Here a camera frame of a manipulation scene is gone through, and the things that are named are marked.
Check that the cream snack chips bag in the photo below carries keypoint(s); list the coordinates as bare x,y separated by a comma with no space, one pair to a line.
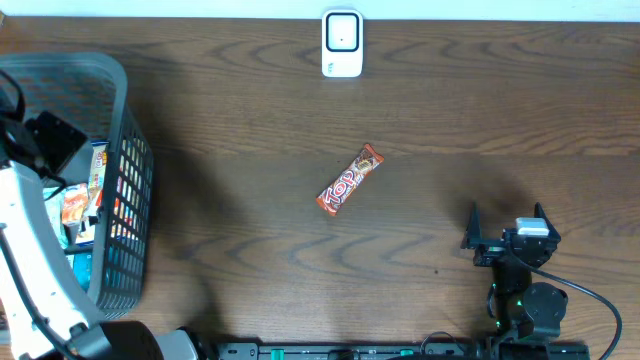
91,215

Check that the blue Listerine mouthwash bottle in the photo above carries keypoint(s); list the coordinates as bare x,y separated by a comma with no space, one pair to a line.
82,269

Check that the grey plastic shopping basket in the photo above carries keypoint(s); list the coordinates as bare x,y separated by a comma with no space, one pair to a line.
89,91

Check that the orange Top chocolate bar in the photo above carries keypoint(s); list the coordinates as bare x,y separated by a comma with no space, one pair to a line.
337,193

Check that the white barcode scanner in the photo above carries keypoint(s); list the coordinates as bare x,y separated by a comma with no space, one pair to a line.
342,45

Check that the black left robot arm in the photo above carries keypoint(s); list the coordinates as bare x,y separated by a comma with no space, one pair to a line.
48,314

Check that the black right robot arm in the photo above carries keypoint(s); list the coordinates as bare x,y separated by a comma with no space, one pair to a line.
524,310

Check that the orange snack packet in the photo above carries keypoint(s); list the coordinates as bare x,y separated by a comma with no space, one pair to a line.
75,202

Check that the mint green wipes pack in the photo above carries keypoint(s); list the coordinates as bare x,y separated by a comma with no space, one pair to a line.
54,204

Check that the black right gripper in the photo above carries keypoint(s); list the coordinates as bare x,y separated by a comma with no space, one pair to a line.
491,249

